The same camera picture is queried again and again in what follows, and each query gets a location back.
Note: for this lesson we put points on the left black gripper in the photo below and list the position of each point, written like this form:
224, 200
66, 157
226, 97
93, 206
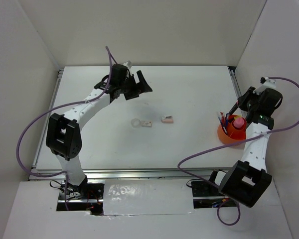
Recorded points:
138, 88

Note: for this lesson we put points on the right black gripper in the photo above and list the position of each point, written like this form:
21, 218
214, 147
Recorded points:
244, 98

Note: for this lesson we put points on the red gel pen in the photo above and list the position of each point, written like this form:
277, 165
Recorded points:
226, 119

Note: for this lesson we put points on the dark blue gel pen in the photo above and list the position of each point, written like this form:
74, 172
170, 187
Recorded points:
223, 119

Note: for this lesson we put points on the clear tape roll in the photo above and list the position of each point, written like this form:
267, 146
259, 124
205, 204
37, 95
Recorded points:
136, 123

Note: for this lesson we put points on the white staples box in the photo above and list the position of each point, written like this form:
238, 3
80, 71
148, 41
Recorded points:
146, 123

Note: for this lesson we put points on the pink eraser with sharpener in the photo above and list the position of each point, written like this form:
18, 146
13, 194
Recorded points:
167, 119

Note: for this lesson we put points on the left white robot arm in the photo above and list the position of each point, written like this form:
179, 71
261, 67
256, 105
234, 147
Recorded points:
64, 131

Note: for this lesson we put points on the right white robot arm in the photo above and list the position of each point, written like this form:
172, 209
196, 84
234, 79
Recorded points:
248, 179

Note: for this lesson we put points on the orange round organizer container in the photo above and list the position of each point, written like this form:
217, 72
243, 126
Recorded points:
233, 136

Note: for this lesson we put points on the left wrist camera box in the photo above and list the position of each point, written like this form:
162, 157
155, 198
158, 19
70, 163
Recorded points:
129, 65

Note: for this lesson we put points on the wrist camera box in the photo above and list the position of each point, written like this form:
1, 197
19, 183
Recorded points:
266, 82
129, 65

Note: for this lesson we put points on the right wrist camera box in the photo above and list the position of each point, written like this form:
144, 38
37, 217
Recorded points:
266, 82

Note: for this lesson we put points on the aluminium table frame rail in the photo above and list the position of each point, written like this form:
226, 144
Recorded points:
112, 148

